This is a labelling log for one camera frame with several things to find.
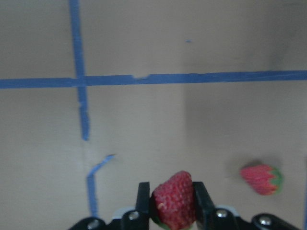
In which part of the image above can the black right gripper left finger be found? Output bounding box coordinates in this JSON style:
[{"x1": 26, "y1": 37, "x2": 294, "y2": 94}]
[{"x1": 135, "y1": 182, "x2": 150, "y2": 223}]

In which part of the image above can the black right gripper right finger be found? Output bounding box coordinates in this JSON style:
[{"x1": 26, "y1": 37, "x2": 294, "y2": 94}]
[{"x1": 193, "y1": 182, "x2": 215, "y2": 225}]

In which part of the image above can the red strawberry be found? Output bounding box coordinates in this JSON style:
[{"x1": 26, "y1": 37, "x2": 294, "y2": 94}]
[
  {"x1": 151, "y1": 171, "x2": 196, "y2": 230},
  {"x1": 240, "y1": 164, "x2": 283, "y2": 196}
]

